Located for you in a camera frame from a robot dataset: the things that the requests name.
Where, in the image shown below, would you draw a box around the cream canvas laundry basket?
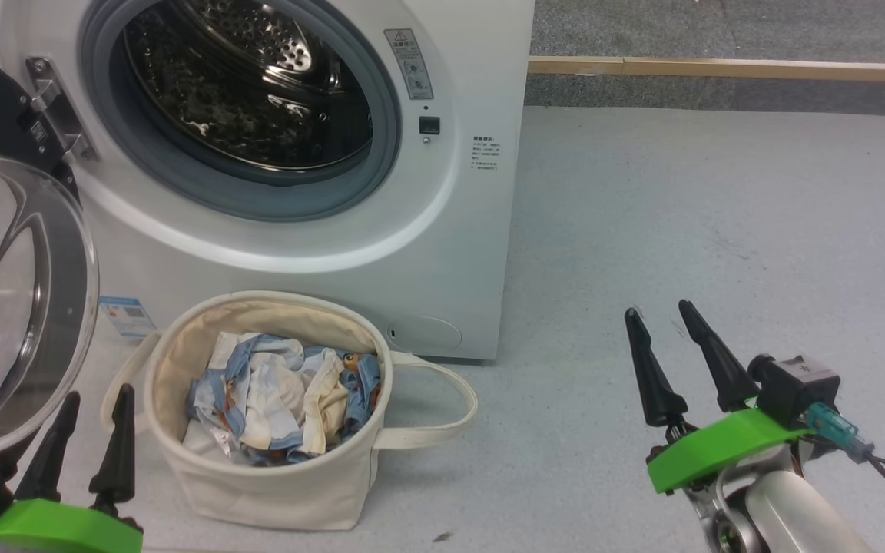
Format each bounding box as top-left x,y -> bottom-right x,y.
101,290 -> 479,531

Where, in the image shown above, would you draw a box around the metal door hinge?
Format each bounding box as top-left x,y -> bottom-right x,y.
25,56 -> 98,162

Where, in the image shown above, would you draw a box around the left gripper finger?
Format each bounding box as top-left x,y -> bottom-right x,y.
15,392 -> 81,502
89,384 -> 137,514

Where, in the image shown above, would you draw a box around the small printed text label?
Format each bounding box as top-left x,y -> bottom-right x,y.
472,135 -> 500,171

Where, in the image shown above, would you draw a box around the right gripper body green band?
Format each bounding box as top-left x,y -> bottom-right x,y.
647,409 -> 814,495

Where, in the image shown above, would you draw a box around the black round glass washer door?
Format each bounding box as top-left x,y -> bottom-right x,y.
0,35 -> 99,492

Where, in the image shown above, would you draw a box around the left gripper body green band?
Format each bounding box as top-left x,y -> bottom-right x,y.
0,498 -> 144,553

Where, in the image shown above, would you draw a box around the grey warning sticker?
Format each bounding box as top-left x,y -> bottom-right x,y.
383,28 -> 435,101

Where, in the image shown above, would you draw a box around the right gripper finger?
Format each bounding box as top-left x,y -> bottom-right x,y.
678,300 -> 761,413
625,307 -> 691,440

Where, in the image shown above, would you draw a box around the blue energy label sticker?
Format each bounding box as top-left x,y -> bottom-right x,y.
98,296 -> 157,341

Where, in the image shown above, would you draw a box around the white front-load washing machine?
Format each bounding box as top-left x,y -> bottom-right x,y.
0,0 -> 535,362

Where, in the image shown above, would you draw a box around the blue cartoon print shorts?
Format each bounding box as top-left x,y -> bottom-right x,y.
300,347 -> 382,442

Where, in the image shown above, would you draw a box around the cream cartoon top blue trim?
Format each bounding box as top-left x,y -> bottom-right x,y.
185,332 -> 351,465

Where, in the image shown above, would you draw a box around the stainless steel washing machine drum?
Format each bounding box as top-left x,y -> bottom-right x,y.
124,0 -> 374,171

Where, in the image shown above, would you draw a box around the right gripper cable teal plug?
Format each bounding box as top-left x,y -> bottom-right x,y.
802,402 -> 885,515

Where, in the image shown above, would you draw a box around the round drain filter cover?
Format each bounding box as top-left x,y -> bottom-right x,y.
389,316 -> 462,356

